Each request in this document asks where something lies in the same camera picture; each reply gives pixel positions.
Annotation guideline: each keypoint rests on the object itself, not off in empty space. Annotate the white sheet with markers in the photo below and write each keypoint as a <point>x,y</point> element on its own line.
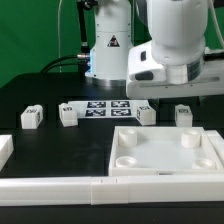
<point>108,108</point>

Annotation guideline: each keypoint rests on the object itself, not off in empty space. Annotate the white front fence rail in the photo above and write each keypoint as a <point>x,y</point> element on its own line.
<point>111,190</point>

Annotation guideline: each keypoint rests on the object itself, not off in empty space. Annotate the white square table top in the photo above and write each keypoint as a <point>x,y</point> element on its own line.
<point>162,151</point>

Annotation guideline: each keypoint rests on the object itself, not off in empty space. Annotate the white fence block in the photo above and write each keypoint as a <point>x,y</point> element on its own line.
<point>6,149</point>
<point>217,141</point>

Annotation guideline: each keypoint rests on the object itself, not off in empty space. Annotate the white left fence block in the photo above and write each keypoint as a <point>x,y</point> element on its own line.
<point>6,149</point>

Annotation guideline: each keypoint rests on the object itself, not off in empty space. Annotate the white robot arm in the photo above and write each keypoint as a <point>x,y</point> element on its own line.
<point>174,63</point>

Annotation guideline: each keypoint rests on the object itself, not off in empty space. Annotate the white right fence block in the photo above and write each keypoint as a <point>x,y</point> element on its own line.
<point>217,141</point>

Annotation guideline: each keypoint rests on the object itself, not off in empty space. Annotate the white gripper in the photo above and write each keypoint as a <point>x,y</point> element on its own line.
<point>147,79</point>

